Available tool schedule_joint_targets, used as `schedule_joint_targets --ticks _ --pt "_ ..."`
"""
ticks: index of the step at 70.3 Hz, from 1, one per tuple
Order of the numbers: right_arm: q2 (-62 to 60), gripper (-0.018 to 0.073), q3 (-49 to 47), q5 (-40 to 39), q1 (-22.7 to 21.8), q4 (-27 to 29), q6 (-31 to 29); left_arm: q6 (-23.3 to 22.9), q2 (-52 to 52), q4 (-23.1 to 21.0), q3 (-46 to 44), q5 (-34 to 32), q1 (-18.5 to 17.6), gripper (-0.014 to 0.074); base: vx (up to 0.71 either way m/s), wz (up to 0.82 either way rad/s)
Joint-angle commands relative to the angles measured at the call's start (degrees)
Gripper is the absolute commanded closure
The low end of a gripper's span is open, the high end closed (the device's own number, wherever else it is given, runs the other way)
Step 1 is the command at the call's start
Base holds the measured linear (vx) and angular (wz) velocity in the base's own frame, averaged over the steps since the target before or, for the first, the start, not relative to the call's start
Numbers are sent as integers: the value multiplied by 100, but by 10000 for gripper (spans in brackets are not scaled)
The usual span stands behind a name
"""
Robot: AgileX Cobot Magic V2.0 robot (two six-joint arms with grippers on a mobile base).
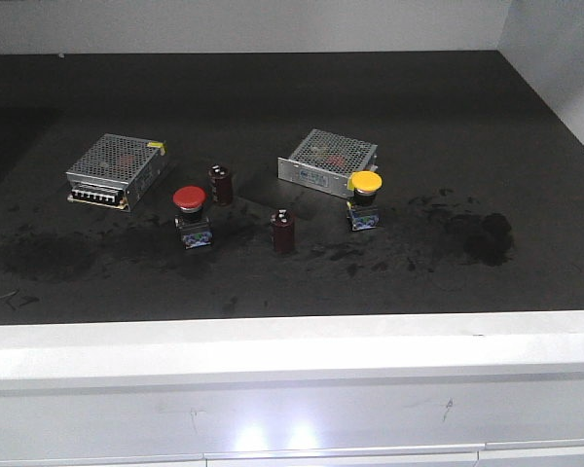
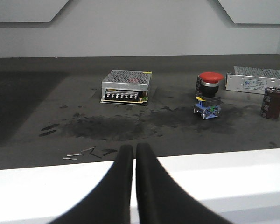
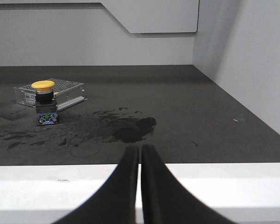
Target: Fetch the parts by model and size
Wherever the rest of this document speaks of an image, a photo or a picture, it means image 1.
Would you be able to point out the left metal mesh power supply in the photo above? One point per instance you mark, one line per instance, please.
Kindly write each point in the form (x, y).
(116, 171)

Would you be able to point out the metal mesh power supply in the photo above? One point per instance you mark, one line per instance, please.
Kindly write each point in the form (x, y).
(116, 171)
(325, 161)

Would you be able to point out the yellow mushroom push button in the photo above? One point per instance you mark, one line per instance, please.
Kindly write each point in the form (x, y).
(362, 211)

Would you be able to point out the front dark red capacitor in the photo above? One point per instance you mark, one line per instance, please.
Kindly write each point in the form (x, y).
(283, 231)

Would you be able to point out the rear dark red capacitor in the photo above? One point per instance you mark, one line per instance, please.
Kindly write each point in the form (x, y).
(220, 179)

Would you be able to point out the dark red capacitor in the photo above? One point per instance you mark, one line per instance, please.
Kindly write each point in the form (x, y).
(220, 179)
(283, 231)

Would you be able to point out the right metal mesh power supply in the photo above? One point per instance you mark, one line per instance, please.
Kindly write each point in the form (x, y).
(325, 161)

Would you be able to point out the red mushroom push button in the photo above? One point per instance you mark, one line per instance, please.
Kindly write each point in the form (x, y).
(193, 226)

